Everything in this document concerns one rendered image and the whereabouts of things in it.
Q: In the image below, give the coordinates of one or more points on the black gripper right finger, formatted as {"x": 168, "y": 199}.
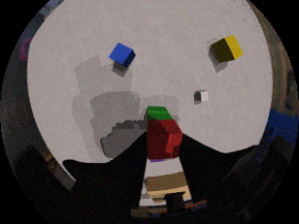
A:
{"x": 205, "y": 168}

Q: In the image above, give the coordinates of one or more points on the blue cube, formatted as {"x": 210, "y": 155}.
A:
{"x": 122, "y": 55}

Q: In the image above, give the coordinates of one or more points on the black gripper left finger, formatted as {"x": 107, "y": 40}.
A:
{"x": 123, "y": 175}

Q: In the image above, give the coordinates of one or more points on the red block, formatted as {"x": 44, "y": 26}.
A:
{"x": 163, "y": 139}

